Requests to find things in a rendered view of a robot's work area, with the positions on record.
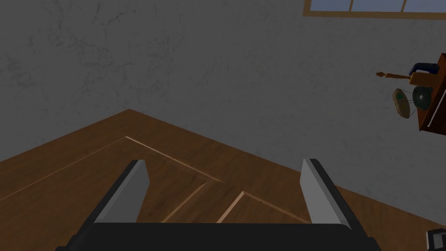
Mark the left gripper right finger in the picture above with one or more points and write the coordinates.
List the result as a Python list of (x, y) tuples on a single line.
[(318, 198)]

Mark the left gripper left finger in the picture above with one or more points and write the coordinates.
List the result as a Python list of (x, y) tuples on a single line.
[(125, 195)]

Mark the brown wooden shelf with ornaments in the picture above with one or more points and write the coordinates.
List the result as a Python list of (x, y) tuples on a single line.
[(433, 101)]

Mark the wooden framed window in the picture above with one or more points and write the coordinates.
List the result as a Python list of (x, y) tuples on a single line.
[(376, 7)]

